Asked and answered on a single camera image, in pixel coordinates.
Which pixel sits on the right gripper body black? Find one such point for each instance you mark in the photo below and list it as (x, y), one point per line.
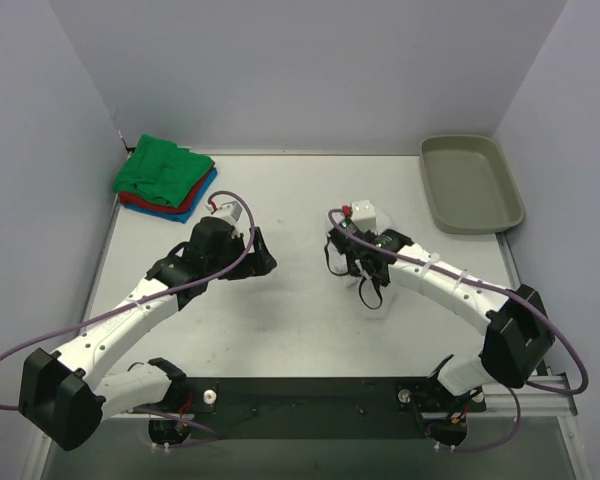
(357, 260)

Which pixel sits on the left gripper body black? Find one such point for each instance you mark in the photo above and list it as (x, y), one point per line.
(253, 255)

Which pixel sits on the white t shirt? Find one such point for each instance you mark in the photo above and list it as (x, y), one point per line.
(375, 301)

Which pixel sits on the blue t shirt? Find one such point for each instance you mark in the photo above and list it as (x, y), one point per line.
(179, 214)

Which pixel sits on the red t shirt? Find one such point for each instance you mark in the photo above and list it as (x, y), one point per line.
(175, 199)

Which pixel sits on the green t shirt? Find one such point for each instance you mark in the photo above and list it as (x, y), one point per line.
(158, 165)

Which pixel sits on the grey plastic tray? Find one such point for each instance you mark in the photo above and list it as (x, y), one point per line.
(469, 187)

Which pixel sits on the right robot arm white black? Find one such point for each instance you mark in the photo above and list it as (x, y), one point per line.
(514, 339)

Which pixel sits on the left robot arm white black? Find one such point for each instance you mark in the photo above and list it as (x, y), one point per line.
(67, 393)

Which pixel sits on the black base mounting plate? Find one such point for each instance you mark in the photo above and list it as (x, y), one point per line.
(406, 426)

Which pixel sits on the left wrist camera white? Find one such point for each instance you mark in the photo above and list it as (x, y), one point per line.
(229, 212)

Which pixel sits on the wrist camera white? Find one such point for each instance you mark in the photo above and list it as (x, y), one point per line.
(362, 213)
(229, 212)

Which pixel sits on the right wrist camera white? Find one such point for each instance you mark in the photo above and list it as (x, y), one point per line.
(362, 213)

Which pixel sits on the aluminium rail profile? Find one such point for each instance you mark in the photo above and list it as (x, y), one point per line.
(530, 395)

